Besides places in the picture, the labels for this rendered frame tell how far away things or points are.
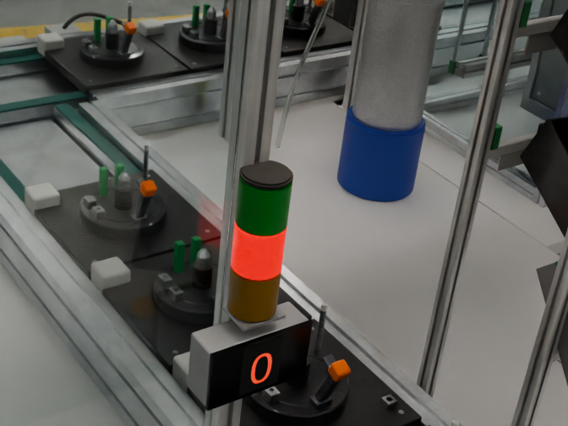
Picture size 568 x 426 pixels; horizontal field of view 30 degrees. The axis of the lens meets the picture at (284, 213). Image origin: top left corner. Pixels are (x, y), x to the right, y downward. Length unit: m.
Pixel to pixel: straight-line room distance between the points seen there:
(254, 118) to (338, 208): 1.09
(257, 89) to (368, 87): 1.06
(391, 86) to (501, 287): 0.42
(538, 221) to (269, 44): 1.26
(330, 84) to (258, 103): 1.53
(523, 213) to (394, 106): 0.36
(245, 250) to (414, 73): 1.04
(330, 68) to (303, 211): 0.55
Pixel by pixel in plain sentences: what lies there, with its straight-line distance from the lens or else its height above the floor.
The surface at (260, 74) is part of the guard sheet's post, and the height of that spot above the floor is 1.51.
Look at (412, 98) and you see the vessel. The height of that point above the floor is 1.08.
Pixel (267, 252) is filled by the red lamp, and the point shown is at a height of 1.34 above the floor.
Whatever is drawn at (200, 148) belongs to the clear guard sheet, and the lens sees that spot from 0.96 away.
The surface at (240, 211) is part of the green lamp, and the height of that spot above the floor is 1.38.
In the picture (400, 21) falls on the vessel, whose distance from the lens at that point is 1.94.
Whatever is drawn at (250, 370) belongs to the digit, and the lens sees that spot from 1.07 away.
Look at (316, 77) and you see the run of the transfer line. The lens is 2.45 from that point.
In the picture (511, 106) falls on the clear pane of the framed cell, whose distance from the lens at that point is 2.21.
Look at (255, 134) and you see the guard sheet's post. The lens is 0.97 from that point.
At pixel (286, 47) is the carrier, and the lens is 2.44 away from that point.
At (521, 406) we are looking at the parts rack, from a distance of 1.38.
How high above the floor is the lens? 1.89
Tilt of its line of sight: 31 degrees down
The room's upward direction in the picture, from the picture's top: 7 degrees clockwise
